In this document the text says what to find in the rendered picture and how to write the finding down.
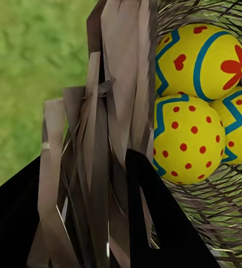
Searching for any wicker basket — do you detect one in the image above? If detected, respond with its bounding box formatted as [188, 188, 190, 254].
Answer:
[26, 0, 242, 268]

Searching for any easter egg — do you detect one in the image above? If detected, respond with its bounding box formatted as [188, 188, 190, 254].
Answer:
[210, 85, 242, 164]
[155, 23, 242, 103]
[153, 94, 226, 186]

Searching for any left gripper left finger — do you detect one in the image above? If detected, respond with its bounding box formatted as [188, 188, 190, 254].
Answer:
[0, 156, 41, 268]

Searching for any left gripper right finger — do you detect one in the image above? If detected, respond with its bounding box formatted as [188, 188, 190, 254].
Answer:
[126, 149, 222, 268]

